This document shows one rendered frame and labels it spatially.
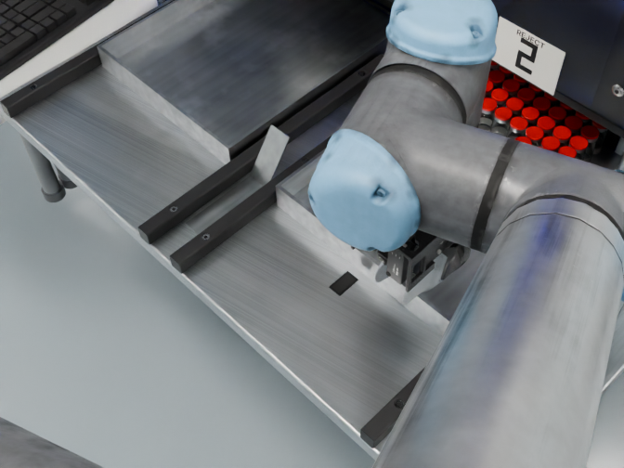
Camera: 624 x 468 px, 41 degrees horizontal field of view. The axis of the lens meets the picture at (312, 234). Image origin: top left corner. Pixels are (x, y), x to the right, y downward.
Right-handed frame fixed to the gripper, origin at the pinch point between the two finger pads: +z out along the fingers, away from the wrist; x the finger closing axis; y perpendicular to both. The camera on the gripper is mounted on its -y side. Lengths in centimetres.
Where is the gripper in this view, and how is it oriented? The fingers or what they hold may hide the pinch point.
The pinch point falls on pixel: (422, 277)
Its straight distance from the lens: 87.1
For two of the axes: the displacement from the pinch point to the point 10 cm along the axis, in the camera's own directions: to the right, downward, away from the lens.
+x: 7.0, 5.6, -4.4
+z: 0.2, 6.0, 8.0
